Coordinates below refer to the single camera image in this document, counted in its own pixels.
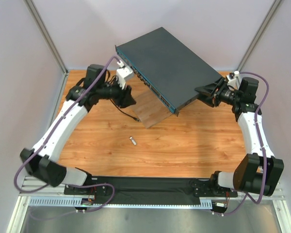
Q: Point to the aluminium frame post left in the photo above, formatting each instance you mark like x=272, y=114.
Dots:
x=45, y=34

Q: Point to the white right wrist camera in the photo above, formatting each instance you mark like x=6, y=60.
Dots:
x=233, y=79

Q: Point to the aluminium frame post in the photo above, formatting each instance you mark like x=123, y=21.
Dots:
x=260, y=32
x=45, y=34

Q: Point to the aluminium frame post right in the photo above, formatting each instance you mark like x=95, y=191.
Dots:
x=260, y=32

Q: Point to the silver SFP module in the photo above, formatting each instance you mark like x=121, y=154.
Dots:
x=133, y=141

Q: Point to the wooden support board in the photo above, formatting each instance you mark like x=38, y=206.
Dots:
x=149, y=109

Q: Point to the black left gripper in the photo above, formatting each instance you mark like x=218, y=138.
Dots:
x=122, y=96

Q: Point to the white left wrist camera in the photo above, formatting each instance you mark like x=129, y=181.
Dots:
x=124, y=73

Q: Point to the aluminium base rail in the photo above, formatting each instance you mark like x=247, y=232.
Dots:
x=100, y=195

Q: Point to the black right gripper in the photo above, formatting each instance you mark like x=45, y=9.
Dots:
x=216, y=92

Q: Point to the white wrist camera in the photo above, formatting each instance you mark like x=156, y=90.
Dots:
x=233, y=79
x=124, y=73

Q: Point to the blue-faced grey network switch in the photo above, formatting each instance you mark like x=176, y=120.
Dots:
x=169, y=68

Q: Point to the black cloth strip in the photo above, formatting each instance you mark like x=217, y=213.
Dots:
x=163, y=191

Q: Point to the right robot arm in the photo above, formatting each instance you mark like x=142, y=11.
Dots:
x=259, y=171

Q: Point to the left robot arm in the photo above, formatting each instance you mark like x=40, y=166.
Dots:
x=41, y=161

